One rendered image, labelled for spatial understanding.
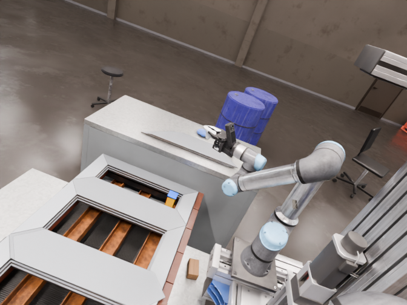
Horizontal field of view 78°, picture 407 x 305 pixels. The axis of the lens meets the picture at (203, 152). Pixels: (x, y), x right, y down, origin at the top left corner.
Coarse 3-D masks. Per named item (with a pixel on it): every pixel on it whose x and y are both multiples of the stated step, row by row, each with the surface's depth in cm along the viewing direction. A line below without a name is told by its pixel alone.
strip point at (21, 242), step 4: (32, 232) 119; (36, 232) 120; (40, 232) 121; (16, 236) 116; (20, 236) 116; (24, 236) 117; (28, 236) 118; (32, 236) 118; (36, 236) 119; (16, 240) 114; (20, 240) 115; (24, 240) 115; (28, 240) 116; (32, 240) 116; (16, 244) 113; (20, 244) 113; (24, 244) 114; (28, 244) 114; (16, 248) 112; (20, 248) 112; (24, 248) 113; (16, 252) 110; (20, 252) 111; (16, 256) 109
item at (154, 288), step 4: (152, 276) 120; (152, 280) 119; (156, 280) 119; (152, 284) 117; (156, 284) 118; (148, 288) 115; (152, 288) 116; (156, 288) 116; (160, 288) 117; (148, 292) 114; (152, 292) 114; (156, 292) 115; (144, 296) 112; (148, 296) 112; (152, 296) 113; (156, 296) 113; (144, 300) 110; (148, 300) 111; (152, 300) 111; (156, 300) 112; (144, 304) 109; (148, 304) 109
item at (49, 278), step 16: (96, 176) 164; (128, 176) 175; (64, 208) 137; (96, 208) 146; (112, 208) 145; (176, 208) 163; (48, 224) 127; (144, 224) 145; (160, 240) 141; (0, 272) 103; (32, 272) 108; (64, 288) 108; (80, 288) 108; (112, 304) 107
